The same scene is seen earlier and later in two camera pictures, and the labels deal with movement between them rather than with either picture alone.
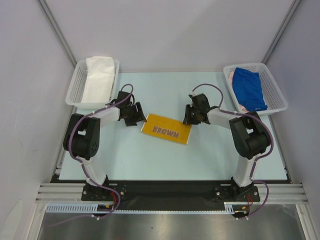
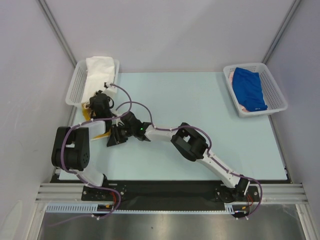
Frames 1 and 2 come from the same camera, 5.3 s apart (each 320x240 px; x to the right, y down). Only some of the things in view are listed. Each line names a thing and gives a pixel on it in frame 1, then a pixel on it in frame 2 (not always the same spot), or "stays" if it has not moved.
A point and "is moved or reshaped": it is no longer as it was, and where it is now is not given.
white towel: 100,79 stays
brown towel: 167,128 is moved or reshaped
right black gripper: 189,114 -> 117,133
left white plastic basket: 74,95 stays
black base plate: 156,197 stays
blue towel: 247,86 stays
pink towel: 231,74 stays
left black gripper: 138,116 -> 91,105
